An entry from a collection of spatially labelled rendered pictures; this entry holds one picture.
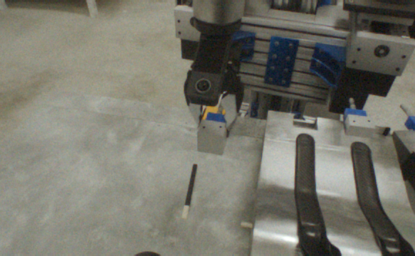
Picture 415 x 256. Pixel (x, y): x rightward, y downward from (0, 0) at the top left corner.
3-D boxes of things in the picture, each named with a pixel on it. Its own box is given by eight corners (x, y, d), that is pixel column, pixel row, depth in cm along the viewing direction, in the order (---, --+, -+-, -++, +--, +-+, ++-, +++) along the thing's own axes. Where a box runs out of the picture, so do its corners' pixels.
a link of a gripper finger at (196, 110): (205, 110, 63) (216, 74, 56) (198, 129, 59) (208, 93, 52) (191, 106, 63) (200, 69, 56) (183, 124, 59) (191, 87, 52)
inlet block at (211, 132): (211, 110, 69) (211, 90, 66) (233, 113, 68) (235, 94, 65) (197, 151, 60) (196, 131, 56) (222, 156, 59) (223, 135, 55)
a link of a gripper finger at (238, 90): (248, 108, 54) (240, 65, 49) (246, 113, 53) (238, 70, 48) (221, 109, 56) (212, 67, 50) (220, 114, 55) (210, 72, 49)
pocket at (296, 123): (290, 125, 72) (293, 113, 69) (313, 129, 71) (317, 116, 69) (290, 139, 69) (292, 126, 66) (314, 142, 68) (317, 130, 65)
